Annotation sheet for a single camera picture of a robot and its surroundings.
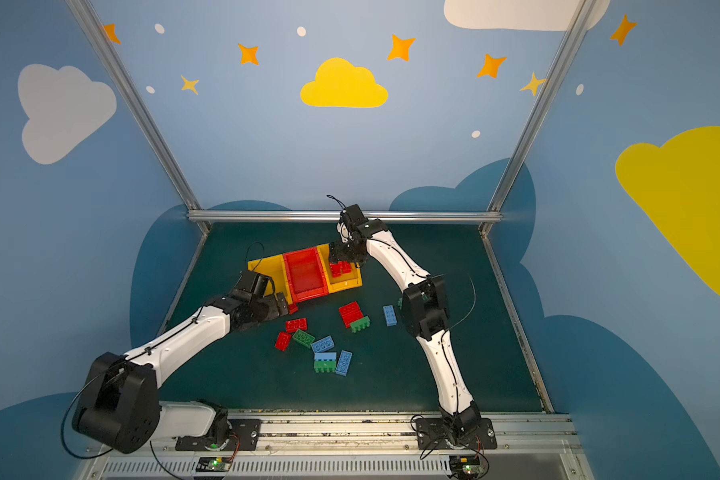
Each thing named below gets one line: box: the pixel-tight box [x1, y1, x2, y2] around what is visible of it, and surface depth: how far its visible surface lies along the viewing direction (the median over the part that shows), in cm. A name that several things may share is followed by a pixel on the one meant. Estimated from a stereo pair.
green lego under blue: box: [314, 360, 337, 373], surface depth 85 cm
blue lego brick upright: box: [383, 305, 397, 327], surface depth 97 cm
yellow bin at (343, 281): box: [316, 243, 363, 294], surface depth 103 cm
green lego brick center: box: [350, 316, 370, 333], surface depth 95 cm
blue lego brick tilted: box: [312, 335, 335, 353], surface depth 90 cm
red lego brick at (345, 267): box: [337, 260, 352, 274], surface depth 109 cm
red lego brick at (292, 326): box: [285, 318, 308, 333], surface depth 95 cm
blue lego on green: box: [314, 352, 337, 361], surface depth 87 cm
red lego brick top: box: [329, 261, 342, 278], surface depth 108 cm
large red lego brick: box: [338, 301, 364, 328], surface depth 97 cm
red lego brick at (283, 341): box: [275, 332, 291, 352], surface depth 91 cm
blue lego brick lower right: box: [336, 350, 353, 377], surface depth 88 cm
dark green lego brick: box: [292, 329, 316, 348], surface depth 92 cm
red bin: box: [283, 247, 329, 315], surface depth 103 cm
